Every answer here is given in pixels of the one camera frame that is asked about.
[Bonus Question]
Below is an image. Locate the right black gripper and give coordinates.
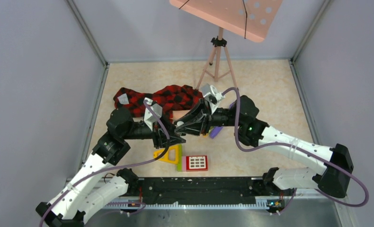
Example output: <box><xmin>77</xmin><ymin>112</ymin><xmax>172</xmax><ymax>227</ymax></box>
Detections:
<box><xmin>174</xmin><ymin>99</ymin><xmax>243</xmax><ymax>136</ymax></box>

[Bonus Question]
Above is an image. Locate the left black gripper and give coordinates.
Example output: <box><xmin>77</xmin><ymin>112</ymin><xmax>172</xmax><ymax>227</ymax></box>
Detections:
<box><xmin>123</xmin><ymin>110</ymin><xmax>186</xmax><ymax>148</ymax></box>

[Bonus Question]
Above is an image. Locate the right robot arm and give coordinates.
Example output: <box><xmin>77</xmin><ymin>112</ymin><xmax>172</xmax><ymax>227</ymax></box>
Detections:
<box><xmin>175</xmin><ymin>95</ymin><xmax>354</xmax><ymax>198</ymax></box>

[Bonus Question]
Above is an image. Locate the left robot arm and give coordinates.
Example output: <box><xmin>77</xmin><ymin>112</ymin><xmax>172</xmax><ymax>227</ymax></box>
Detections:
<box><xmin>36</xmin><ymin>105</ymin><xmax>186</xmax><ymax>227</ymax></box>

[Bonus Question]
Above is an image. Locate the mannequin hand with painted nails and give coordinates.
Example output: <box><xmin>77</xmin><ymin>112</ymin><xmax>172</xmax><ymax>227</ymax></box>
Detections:
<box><xmin>171</xmin><ymin>110</ymin><xmax>189</xmax><ymax>121</ymax></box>

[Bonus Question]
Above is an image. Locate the yellow triangle toy piece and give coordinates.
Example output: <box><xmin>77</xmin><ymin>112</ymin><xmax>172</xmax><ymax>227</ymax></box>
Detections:
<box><xmin>159</xmin><ymin>145</ymin><xmax>182</xmax><ymax>165</ymax></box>

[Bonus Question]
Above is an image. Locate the purple toy microphone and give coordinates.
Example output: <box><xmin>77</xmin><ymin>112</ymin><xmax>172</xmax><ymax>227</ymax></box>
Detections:
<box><xmin>209</xmin><ymin>126</ymin><xmax>223</xmax><ymax>139</ymax></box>

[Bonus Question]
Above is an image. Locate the green toy plate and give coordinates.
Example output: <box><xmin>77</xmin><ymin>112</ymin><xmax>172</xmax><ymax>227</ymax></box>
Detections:
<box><xmin>177</xmin><ymin>144</ymin><xmax>183</xmax><ymax>172</ymax></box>

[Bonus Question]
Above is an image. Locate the red window toy block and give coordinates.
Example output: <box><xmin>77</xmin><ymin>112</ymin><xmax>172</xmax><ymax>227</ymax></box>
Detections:
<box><xmin>181</xmin><ymin>156</ymin><xmax>208</xmax><ymax>172</ymax></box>

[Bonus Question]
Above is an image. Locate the red black plaid shirt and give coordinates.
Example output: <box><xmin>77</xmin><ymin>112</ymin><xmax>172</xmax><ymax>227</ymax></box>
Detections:
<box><xmin>113</xmin><ymin>85</ymin><xmax>203</xmax><ymax>119</ymax></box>

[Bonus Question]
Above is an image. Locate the pink music stand tripod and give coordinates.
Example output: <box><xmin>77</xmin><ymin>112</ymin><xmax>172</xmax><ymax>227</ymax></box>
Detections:
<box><xmin>196</xmin><ymin>27</ymin><xmax>238</xmax><ymax>89</ymax></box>

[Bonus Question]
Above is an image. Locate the pink perforated stand tray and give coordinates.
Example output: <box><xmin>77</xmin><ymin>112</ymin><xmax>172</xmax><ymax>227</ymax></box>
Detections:
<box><xmin>169</xmin><ymin>0</ymin><xmax>283</xmax><ymax>43</ymax></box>

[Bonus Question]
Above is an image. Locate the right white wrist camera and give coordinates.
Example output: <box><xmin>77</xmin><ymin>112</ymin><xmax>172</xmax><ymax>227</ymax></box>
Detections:
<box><xmin>201</xmin><ymin>84</ymin><xmax>225</xmax><ymax>113</ymax></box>

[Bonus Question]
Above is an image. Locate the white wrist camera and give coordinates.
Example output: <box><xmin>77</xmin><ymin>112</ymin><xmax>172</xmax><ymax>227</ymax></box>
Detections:
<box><xmin>201</xmin><ymin>84</ymin><xmax>225</xmax><ymax>113</ymax></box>
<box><xmin>143</xmin><ymin>98</ymin><xmax>162</xmax><ymax>131</ymax></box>

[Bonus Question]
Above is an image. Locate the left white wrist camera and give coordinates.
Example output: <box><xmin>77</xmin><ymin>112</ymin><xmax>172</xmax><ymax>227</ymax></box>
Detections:
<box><xmin>143</xmin><ymin>98</ymin><xmax>162</xmax><ymax>131</ymax></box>

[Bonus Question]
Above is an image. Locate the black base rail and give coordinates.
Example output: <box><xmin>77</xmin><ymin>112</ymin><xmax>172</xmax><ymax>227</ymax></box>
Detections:
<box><xmin>126</xmin><ymin>177</ymin><xmax>281</xmax><ymax>205</ymax></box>

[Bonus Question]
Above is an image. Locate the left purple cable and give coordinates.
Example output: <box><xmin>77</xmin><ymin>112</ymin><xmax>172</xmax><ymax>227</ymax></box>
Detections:
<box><xmin>39</xmin><ymin>100</ymin><xmax>171</xmax><ymax>227</ymax></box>

